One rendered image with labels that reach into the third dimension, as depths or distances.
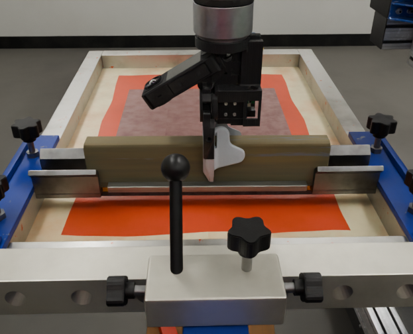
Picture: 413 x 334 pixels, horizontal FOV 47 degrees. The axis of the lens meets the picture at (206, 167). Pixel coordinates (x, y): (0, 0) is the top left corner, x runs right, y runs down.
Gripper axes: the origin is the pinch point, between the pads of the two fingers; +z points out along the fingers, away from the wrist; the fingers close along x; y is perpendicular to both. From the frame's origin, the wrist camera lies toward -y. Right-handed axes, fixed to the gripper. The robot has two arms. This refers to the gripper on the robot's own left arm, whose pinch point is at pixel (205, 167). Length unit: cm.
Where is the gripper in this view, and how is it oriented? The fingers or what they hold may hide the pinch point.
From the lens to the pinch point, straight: 71.1
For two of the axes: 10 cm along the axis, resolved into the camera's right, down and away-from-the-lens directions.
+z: 0.0, 8.4, 5.4
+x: -0.2, -5.4, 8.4
